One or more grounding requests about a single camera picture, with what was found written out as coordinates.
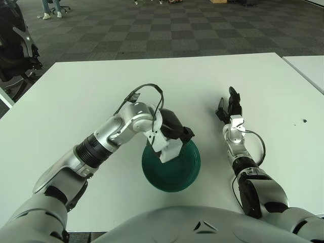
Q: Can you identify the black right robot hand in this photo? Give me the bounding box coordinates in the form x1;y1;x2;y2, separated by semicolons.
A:
215;86;244;125

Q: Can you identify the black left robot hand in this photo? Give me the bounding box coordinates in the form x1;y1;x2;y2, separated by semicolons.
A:
160;108;195;146

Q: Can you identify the white wall charger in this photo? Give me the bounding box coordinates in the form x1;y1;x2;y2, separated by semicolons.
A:
159;139;183;164

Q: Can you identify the green round plate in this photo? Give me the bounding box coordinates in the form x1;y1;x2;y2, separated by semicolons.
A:
141;140;201;193

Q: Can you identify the white side table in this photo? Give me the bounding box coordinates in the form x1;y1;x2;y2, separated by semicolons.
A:
282;55;324;95

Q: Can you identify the grey robot torso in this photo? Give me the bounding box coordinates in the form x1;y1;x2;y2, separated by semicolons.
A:
92;205;314;243

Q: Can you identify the black swivel chair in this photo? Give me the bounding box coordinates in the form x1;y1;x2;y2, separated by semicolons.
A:
50;0;71;12

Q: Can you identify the white table with grey edge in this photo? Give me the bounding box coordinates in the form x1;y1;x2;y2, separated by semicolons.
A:
0;87;15;109

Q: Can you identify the seated person in jeans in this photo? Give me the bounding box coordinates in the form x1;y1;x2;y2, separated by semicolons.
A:
42;0;63;20

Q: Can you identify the black office chair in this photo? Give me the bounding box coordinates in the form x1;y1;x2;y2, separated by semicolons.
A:
0;0;44;95

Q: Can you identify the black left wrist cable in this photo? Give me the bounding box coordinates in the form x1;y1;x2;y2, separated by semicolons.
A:
113;83;165;132

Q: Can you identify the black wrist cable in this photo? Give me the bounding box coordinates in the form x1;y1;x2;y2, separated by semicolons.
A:
113;83;165;132
230;129;266;206

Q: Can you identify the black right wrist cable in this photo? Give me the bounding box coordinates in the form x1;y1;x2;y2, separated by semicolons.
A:
230;129;266;206

